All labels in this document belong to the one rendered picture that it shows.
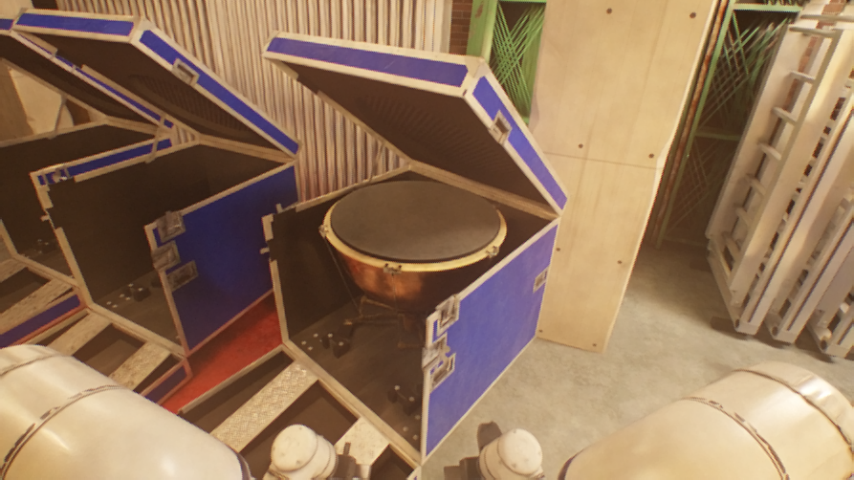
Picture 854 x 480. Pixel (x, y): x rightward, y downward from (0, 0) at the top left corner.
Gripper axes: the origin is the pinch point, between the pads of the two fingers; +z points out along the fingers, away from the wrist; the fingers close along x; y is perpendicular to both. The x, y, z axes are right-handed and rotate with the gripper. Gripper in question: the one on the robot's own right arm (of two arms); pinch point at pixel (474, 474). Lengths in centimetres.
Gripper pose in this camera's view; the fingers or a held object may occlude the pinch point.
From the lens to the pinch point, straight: 130.3
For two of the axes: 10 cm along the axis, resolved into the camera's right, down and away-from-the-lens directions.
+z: -2.1, 6.3, 7.5
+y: 1.0, 7.8, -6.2
